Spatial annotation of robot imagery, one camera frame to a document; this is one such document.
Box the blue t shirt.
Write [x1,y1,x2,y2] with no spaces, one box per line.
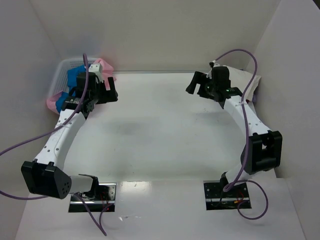
[55,65,86,113]

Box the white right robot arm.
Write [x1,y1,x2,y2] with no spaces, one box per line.
[186,66,283,192]

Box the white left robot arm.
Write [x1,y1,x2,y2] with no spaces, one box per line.
[21,72,118,199]

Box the pink t shirt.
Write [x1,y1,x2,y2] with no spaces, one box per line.
[46,57,114,114]

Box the white folded t shirt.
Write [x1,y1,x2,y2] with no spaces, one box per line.
[226,65,261,102]

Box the white plastic basket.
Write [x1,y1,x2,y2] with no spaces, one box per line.
[47,57,84,98]

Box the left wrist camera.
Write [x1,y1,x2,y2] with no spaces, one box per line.
[88,63,103,76]

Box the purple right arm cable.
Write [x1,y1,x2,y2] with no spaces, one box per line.
[215,48,270,221]

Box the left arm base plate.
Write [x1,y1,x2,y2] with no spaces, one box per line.
[68,182,117,213]

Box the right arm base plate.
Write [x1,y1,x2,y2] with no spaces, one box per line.
[203,181,252,211]

